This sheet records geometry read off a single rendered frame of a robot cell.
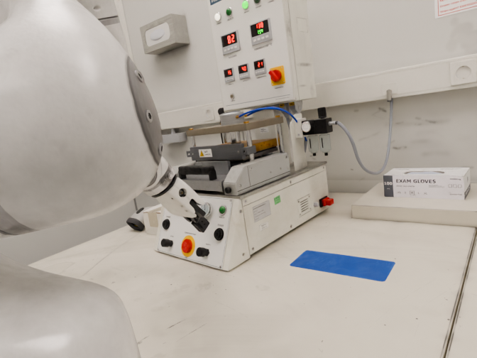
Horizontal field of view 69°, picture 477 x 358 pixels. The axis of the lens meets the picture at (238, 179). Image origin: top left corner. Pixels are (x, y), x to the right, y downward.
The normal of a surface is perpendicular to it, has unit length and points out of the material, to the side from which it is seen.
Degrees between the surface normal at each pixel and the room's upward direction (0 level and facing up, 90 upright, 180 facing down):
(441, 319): 0
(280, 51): 90
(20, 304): 22
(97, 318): 48
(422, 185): 90
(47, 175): 111
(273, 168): 90
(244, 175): 90
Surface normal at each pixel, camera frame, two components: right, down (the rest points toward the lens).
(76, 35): 0.35, -0.59
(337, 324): -0.15, -0.97
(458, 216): -0.61, 0.24
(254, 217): 0.73, 0.02
